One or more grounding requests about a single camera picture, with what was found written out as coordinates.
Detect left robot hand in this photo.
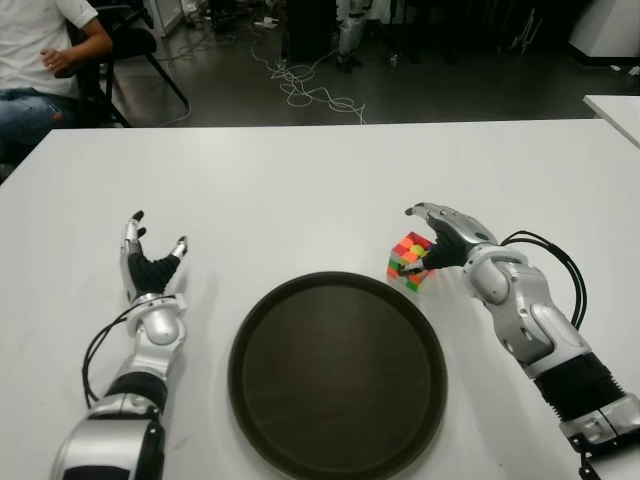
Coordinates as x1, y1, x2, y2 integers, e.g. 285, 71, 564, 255
118, 209, 190, 304

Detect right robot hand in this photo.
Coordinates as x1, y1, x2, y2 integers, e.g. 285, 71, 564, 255
397, 201, 500, 276

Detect multicolour Rubik's cube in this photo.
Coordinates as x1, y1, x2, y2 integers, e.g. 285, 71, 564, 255
385, 231, 435, 293

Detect dark round plate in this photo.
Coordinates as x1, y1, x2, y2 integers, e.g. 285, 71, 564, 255
228, 270, 449, 476

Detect white side table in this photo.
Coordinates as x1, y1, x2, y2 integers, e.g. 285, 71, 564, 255
582, 94, 640, 151

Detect silver humanoid robot legs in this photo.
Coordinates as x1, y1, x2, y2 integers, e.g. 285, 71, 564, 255
335, 0, 374, 71

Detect black office chair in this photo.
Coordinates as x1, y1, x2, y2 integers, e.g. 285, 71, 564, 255
64, 0, 191, 129

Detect black cabinet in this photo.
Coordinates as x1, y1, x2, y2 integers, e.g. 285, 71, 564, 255
282, 0, 341, 64

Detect seated person white shirt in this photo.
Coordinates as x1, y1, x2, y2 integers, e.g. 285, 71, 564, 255
0, 0, 115, 166

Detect white display cabinet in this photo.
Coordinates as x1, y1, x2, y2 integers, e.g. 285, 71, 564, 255
142, 0, 184, 39

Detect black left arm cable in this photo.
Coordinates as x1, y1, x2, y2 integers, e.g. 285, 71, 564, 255
81, 304, 146, 409

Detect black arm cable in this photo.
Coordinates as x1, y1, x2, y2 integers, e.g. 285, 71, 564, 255
497, 229, 587, 331
81, 304, 146, 409

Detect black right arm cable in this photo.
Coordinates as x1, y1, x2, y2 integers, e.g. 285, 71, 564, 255
497, 229, 587, 331

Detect tangled white floor cable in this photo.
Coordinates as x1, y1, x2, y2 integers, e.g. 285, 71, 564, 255
249, 34, 369, 126

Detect white pedestal cabinet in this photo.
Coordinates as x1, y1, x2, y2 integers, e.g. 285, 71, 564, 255
569, 0, 640, 66

